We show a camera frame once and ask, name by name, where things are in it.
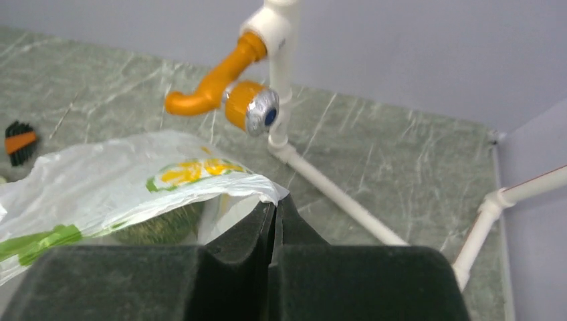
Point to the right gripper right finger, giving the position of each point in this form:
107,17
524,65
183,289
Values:
311,279

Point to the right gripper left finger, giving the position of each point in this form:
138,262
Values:
223,280

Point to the white plastic bag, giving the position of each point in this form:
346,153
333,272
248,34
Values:
92,190

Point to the green fake fruit in bag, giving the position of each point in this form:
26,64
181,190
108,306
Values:
175,227

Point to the orange valve tap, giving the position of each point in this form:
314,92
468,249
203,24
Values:
248,105

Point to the small orange black object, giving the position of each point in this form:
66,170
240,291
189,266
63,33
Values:
20,142

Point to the white pvc pipe frame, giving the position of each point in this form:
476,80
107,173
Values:
484,61

